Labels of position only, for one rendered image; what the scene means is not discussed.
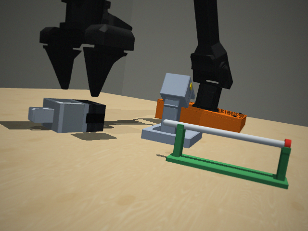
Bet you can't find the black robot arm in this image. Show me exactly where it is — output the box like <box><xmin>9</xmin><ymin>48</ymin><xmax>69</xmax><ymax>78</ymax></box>
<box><xmin>101</xmin><ymin>0</ymin><xmax>233</xmax><ymax>112</ymax></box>

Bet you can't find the green u-shaped rack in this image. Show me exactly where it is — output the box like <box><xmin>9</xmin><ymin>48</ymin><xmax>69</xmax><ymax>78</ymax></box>
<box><xmin>166</xmin><ymin>124</ymin><xmax>291</xmax><ymax>189</ymax></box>

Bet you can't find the grey pin with red head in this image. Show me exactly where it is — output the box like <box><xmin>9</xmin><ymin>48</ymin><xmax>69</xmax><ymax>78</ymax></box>
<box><xmin>163</xmin><ymin>119</ymin><xmax>292</xmax><ymax>148</ymax></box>

